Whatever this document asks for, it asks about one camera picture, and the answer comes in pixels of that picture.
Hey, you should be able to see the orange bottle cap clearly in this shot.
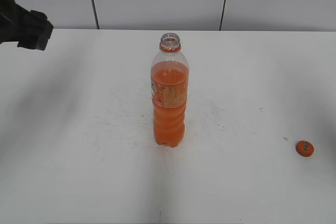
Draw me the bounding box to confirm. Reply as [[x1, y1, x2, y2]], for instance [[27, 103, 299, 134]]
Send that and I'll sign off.
[[296, 141, 314, 157]]

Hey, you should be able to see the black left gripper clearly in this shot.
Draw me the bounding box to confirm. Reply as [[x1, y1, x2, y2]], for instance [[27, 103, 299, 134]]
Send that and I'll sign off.
[[1, 0, 54, 51]]

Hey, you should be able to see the orange drink plastic bottle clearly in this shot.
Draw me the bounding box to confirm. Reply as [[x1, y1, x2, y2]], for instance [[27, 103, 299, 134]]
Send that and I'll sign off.
[[151, 33, 190, 147]]

